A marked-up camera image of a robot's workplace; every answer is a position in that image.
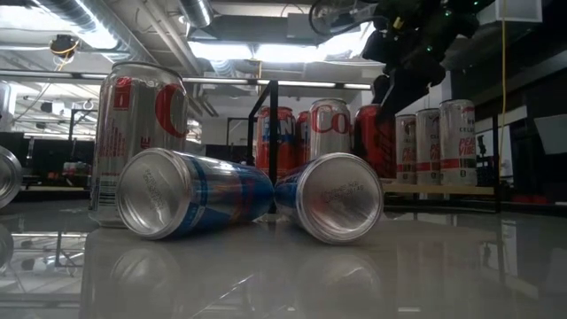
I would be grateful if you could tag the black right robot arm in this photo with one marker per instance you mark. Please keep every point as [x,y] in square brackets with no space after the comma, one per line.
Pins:
[425,17]

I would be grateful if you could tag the black mesh cart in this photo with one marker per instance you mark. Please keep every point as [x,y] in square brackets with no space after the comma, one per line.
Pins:
[485,175]

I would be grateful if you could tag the silver spiral air duct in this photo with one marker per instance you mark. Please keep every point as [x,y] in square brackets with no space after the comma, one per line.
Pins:
[88,17]

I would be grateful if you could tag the wooden shelf black metal frame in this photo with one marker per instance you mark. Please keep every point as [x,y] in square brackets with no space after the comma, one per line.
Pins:
[443,189]

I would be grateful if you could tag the teal Red Bull can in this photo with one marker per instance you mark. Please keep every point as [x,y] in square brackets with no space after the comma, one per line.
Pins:
[336,197]

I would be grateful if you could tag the white Celsius can black lid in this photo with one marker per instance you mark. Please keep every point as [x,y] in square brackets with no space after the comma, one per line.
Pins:
[427,150]
[456,146]
[406,150]

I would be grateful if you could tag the silver blue Red Bull can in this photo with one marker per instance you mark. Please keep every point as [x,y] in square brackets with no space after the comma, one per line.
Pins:
[199,190]

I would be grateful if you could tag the dark red soda can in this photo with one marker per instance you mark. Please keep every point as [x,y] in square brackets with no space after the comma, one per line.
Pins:
[9,177]

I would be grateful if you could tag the long fluorescent light bar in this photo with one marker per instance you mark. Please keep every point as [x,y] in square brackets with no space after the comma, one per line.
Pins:
[310,83]

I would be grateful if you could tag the black rectangular frame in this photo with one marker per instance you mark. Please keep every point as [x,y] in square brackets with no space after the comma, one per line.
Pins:
[239,153]

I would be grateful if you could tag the colourful wrapped package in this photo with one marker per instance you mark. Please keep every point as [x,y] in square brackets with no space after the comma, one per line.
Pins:
[75,168]

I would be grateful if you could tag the black metal rack frame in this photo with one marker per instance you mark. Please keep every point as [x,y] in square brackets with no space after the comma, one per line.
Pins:
[82,112]

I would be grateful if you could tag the grey tilted panel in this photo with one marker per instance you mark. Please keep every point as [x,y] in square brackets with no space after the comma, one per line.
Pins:
[553,133]

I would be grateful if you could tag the white ventilation unit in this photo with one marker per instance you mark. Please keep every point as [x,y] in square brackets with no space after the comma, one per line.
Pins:
[514,11]

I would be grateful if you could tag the silver Diet Coke can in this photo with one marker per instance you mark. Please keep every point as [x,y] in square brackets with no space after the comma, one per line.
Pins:
[330,133]
[133,124]

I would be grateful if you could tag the black partition screen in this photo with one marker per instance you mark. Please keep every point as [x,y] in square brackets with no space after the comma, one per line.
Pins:
[53,155]

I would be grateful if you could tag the Fanta soda can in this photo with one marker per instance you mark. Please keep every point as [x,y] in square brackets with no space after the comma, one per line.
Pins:
[285,133]
[303,142]

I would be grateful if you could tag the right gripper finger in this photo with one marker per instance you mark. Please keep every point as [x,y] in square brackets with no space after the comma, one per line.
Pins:
[382,88]
[405,93]

